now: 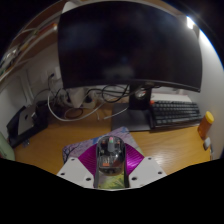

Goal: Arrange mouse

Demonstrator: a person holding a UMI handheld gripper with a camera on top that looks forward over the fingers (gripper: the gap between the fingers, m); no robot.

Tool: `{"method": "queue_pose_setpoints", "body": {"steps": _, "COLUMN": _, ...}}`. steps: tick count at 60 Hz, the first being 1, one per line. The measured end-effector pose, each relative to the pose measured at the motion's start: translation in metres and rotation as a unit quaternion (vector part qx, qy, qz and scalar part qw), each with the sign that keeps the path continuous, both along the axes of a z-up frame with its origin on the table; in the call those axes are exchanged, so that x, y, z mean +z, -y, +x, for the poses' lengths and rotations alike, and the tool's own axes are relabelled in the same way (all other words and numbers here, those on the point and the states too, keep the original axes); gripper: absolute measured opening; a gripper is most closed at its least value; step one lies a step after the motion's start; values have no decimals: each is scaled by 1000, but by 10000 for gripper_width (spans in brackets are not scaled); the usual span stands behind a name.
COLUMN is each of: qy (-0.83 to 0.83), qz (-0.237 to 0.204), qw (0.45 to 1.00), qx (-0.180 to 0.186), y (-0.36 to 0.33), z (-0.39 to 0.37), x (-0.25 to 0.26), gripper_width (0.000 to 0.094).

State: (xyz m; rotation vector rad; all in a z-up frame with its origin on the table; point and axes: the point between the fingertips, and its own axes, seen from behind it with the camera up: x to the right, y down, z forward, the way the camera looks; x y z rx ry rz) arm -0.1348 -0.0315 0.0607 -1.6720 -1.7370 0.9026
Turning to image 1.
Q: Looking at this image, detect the silver flat box device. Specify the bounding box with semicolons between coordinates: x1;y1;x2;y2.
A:
17;105;38;136

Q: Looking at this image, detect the flower meadow print mouse pad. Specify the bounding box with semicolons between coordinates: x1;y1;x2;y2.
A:
62;125;145;190

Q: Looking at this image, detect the bright ceiling light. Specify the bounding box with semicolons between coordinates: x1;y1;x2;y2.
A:
185;15;195;30

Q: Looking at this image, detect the pale green bag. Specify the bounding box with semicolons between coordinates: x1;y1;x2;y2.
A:
0;131;16;162

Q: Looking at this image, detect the black curved monitor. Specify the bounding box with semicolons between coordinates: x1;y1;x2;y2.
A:
57;0;204;133

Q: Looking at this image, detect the white power strip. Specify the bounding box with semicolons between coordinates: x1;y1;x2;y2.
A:
68;88;98;109

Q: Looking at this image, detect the wooden wall shelf unit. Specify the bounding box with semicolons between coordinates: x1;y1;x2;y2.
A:
0;3;78;84

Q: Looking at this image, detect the transparent computer mouse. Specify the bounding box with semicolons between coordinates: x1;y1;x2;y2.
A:
95;134;126;177

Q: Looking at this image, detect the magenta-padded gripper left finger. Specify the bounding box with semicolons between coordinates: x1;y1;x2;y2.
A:
56;143;100;189

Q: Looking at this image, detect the white cable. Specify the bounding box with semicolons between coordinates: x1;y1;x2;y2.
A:
47;90;129;123

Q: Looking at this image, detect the black cable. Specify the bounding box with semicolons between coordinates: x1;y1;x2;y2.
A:
49;83;134;119

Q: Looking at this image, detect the dark grey keyboard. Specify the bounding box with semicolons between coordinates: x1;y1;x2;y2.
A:
148;99;204;130

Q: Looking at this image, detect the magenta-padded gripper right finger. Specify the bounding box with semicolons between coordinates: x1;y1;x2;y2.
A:
123;143;168;189

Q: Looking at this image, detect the orange jar with yellow lid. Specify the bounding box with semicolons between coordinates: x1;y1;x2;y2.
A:
197;110;215;140

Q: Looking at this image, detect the black desk stand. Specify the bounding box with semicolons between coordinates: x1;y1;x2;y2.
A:
5;99;50;149

